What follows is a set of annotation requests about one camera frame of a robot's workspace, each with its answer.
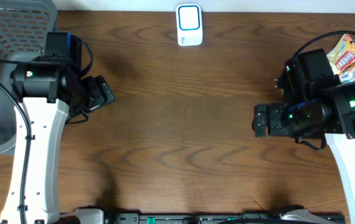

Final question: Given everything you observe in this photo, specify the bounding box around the yellow blue snack bag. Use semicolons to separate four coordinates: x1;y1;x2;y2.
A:
327;34;355;75

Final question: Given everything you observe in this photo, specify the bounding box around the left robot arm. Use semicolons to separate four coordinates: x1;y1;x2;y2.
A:
0;60;115;223

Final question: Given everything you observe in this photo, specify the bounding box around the orange juice carton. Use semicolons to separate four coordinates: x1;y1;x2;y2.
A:
339;64;355;83

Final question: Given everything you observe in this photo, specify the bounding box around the white barcode scanner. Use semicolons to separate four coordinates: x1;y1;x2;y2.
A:
176;3;203;47

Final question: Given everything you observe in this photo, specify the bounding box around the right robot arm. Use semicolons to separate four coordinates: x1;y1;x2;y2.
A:
252;82;355;223

